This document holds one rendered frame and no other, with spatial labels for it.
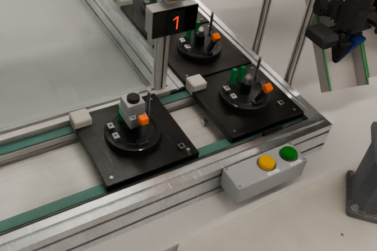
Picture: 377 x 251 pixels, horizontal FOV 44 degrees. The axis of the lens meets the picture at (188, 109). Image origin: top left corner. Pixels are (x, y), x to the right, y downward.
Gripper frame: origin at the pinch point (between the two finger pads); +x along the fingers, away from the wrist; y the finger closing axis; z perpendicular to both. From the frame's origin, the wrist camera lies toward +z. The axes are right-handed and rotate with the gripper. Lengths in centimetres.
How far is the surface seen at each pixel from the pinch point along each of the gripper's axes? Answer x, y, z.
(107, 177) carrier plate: 28, 50, 10
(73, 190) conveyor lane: 34, 57, 14
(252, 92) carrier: 26.3, 3.2, 19.3
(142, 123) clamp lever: 18.8, 39.5, 13.7
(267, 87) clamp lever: 18.3, 5.5, 12.2
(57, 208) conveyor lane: 31, 62, 9
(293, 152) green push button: 28.2, 5.7, -2.3
